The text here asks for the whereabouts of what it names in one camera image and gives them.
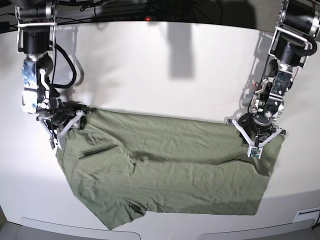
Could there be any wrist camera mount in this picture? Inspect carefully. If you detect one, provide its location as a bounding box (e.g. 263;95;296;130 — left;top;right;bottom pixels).
36;106;97;150
225;113;286;160

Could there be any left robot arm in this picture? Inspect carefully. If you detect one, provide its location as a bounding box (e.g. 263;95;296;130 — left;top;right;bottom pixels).
237;0;320;149

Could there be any green T-shirt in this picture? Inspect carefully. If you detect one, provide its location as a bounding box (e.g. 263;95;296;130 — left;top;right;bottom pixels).
56;109;284;230

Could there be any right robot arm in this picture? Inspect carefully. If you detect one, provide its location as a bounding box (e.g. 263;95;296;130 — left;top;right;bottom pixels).
12;0;86;132

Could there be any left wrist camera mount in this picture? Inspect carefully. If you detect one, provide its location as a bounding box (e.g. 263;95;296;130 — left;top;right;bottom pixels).
225;113;286;160

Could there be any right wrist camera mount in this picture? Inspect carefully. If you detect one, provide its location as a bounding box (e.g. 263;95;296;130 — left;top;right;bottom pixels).
36;106;97;150

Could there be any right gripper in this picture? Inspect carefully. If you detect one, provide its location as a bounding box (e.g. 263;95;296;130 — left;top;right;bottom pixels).
51;101;88;130

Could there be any black power adapter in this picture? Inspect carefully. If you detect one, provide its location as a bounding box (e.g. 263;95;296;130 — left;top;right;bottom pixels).
0;21;10;31

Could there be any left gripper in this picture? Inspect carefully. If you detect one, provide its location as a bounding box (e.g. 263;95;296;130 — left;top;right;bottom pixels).
238;113;277;147

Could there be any black aluminium frame rail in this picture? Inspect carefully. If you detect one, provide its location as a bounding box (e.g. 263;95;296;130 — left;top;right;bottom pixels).
57;0;224;25

